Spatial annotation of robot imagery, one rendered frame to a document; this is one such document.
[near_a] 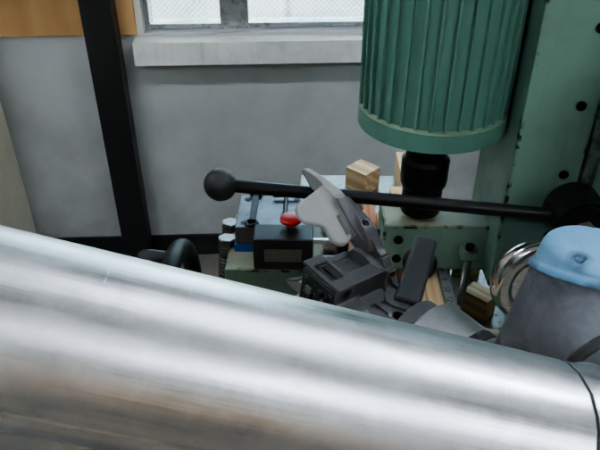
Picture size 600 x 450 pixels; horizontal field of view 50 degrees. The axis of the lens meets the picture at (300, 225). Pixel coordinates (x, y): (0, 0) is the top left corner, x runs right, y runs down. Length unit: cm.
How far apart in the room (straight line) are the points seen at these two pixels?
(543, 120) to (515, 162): 6
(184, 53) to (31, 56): 50
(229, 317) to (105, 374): 5
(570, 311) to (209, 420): 26
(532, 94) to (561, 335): 36
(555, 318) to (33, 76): 205
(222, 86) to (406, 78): 155
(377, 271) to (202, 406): 37
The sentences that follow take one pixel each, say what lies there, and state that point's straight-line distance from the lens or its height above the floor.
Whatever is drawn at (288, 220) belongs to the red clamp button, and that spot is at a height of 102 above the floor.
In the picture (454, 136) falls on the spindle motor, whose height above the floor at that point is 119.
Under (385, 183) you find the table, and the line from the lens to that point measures 120.
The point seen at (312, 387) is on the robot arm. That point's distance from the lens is 28.
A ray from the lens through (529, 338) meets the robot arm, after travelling 48.
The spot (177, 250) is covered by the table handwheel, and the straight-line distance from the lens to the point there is 94.
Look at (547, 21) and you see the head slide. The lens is 72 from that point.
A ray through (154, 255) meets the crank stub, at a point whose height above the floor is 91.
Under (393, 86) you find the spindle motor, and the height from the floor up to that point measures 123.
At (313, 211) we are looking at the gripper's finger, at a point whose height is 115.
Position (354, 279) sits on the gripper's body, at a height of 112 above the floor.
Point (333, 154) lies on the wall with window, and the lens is 233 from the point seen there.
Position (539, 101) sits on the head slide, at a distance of 75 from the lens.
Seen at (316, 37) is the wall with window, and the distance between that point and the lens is 214.
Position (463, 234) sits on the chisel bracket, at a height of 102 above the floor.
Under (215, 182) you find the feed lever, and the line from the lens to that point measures 67.
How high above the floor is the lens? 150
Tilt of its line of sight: 34 degrees down
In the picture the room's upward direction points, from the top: straight up
